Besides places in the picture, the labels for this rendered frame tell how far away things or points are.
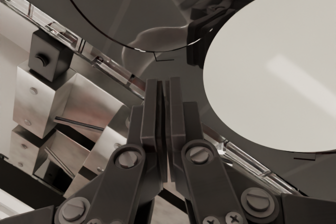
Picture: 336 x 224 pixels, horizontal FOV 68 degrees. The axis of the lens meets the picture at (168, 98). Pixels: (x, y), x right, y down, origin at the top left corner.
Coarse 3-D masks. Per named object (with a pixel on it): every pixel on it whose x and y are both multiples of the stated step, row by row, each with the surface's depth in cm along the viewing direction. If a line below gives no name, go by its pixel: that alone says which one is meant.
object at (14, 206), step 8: (0, 192) 21; (0, 200) 23; (8, 200) 22; (16, 200) 21; (0, 208) 25; (8, 208) 25; (16, 208) 23; (24, 208) 22; (32, 208) 22; (0, 216) 27; (8, 216) 26
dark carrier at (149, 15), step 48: (48, 0) 15; (96, 0) 14; (144, 0) 13; (192, 0) 12; (240, 0) 11; (96, 48) 16; (144, 48) 15; (192, 48) 14; (192, 96) 16; (240, 144) 17
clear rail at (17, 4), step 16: (0, 0) 16; (16, 0) 16; (32, 16) 16; (48, 16) 16; (48, 32) 16; (64, 32) 16; (80, 48) 16; (112, 64) 16; (128, 80) 16; (208, 128) 17; (224, 144) 17; (240, 160) 17; (256, 160) 18; (256, 176) 18; (272, 176) 18; (288, 192) 18
